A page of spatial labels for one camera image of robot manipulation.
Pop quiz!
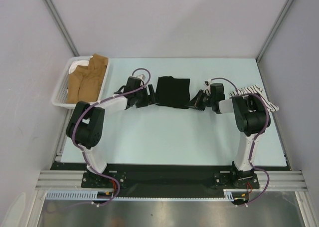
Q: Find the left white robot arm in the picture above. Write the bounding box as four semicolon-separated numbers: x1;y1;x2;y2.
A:
66;76;157;187

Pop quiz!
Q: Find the right aluminium corner post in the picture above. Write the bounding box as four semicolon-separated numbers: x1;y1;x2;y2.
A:
256;0;295;64

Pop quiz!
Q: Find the black tank top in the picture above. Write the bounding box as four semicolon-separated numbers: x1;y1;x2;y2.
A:
156;76;190;109

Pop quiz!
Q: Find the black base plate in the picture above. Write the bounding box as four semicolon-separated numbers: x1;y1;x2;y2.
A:
49;162;292;199

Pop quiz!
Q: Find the aluminium corner post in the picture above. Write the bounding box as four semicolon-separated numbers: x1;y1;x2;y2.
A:
256;0;295;64
43;0;79;56

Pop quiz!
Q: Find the striped white tank top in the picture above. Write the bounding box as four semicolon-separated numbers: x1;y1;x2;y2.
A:
229;85;280;113

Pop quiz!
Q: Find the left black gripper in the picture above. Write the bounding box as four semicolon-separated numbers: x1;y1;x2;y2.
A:
134;84;159;108

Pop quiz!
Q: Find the slotted cable duct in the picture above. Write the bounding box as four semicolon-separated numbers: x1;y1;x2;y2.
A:
46;190;248;202

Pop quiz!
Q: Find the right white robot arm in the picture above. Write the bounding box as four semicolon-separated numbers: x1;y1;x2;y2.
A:
187;82;279;188

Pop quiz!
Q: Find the brown tank top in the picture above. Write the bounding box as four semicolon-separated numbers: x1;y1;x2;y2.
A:
66;54;109;104

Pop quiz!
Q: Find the left aluminium corner post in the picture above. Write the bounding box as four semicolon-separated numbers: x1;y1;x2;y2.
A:
43;0;79;56

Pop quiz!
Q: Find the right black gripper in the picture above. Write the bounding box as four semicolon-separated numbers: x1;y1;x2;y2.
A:
185;89;214;111

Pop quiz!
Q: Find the white plastic basket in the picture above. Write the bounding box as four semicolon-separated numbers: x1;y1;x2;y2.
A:
51;56;109;109

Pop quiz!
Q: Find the aluminium frame rail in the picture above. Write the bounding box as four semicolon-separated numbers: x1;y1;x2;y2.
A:
35;170;308;192

